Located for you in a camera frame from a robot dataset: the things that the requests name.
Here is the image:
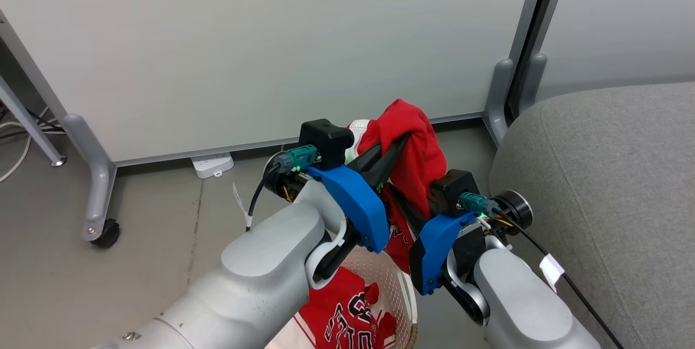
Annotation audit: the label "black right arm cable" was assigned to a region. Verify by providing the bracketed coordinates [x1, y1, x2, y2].
[491, 211, 625, 349]

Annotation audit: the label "white floor cable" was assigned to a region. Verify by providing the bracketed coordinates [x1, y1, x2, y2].
[0, 133, 34, 183]

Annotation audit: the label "white power strip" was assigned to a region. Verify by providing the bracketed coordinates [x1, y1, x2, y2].
[191, 153, 235, 179]

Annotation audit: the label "black floor cables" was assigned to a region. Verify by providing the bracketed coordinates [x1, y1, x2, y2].
[0, 107, 65, 139]

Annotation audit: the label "grey metal table leg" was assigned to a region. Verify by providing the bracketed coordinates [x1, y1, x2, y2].
[0, 75, 67, 168]

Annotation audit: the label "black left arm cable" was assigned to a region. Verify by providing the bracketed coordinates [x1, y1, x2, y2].
[245, 163, 283, 232]

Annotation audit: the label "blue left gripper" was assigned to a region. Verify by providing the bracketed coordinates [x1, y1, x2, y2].
[307, 132, 411, 253]

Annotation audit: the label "grey fabric sofa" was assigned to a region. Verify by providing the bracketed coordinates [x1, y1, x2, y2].
[489, 82, 695, 349]

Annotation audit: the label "grey partition foot with caster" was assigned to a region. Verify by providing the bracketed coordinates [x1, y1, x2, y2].
[62, 114, 121, 248]

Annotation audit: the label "teal cable connector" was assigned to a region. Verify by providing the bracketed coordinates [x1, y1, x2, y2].
[274, 144, 318, 173]
[459, 192, 498, 217]

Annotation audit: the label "cream perforated laundry basket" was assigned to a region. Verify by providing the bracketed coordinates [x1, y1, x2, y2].
[266, 246, 419, 349]

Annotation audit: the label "white cable tag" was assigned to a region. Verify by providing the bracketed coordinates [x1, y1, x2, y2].
[232, 182, 254, 228]
[539, 254, 566, 291]

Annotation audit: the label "red jersey with black lettering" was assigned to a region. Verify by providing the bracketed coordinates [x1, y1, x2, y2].
[293, 266, 398, 349]

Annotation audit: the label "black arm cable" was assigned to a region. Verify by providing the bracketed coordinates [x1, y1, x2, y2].
[245, 163, 283, 232]
[491, 211, 625, 349]

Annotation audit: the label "red garment with white trim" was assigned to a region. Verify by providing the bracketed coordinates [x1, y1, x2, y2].
[347, 98, 447, 275]

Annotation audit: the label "white partition panel behind sofa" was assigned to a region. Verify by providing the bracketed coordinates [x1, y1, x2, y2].
[535, 0, 695, 103]

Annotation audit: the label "grey curved partition foot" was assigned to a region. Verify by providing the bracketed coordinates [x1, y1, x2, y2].
[519, 54, 548, 116]
[483, 59, 514, 147]

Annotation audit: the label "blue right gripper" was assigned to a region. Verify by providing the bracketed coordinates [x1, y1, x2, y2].
[387, 183, 487, 296]

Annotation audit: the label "large white partition panel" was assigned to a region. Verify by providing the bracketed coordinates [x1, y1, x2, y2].
[0, 0, 552, 168]

